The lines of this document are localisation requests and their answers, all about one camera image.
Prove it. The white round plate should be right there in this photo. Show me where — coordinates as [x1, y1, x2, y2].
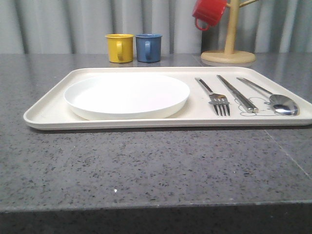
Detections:
[63, 73, 190, 120]

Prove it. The silver metal fork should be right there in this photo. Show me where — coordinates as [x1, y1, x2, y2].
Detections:
[195, 78, 230, 117]

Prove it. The silver metal chopsticks pair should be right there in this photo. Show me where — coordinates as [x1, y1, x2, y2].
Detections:
[216, 75, 259, 113]

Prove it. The silver metal spoon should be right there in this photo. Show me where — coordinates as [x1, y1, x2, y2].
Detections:
[237, 77, 299, 116]

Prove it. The cream rabbit serving tray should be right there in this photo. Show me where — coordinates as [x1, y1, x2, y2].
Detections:
[23, 67, 312, 130]

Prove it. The blue enamel mug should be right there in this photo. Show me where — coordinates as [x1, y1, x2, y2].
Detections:
[135, 34, 162, 63]

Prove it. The yellow enamel mug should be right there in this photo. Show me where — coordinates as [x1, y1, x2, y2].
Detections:
[105, 34, 134, 63]

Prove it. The wooden mug tree stand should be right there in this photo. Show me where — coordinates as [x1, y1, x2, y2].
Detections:
[201, 0, 257, 64]

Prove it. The red enamel mug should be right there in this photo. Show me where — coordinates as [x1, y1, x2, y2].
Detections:
[192, 0, 227, 31]

